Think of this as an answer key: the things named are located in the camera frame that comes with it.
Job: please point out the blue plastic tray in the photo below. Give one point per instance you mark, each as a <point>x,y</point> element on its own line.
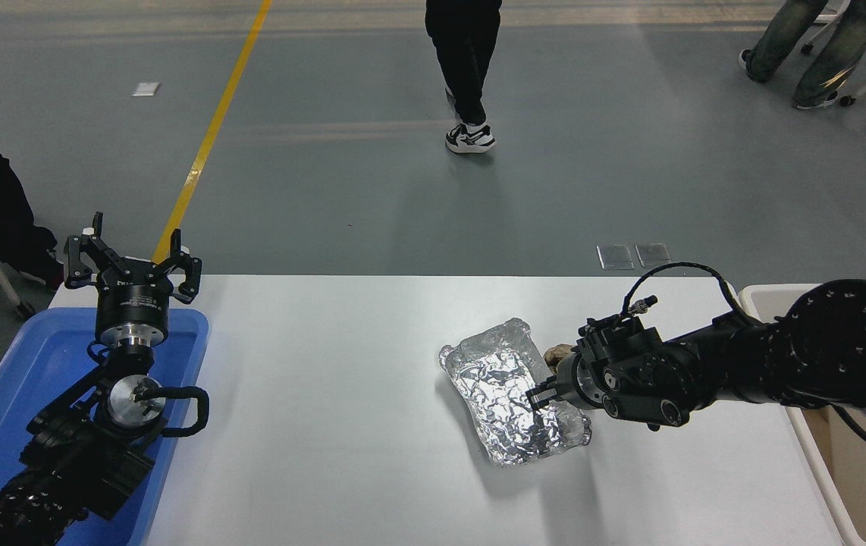
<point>8,394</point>

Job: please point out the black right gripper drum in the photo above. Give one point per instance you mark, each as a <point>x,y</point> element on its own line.
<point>566,383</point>

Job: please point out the white paper scrap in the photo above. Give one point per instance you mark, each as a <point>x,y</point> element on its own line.
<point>145,89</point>

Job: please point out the large pale plastic bin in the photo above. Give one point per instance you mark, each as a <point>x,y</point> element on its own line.
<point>858,493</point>

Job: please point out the silver foil tray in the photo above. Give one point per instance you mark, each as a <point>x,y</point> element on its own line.
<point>497,394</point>

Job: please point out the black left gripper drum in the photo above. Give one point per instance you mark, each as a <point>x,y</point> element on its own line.
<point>133,303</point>

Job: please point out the crumpled tan paper ball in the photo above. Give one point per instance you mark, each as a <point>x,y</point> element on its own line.
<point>558,353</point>

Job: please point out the clear floor plate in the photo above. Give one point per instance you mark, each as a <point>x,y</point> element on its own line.
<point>654,255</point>
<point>616,257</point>

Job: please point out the person by wheeled chair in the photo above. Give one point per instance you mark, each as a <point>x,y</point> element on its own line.
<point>835,53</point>

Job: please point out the person standing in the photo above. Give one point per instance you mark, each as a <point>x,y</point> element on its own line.
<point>467,61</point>

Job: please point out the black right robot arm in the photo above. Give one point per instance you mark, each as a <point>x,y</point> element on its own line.
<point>820,349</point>

